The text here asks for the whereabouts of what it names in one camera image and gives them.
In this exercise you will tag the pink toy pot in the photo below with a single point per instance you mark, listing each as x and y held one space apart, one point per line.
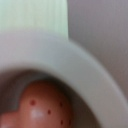
51 82

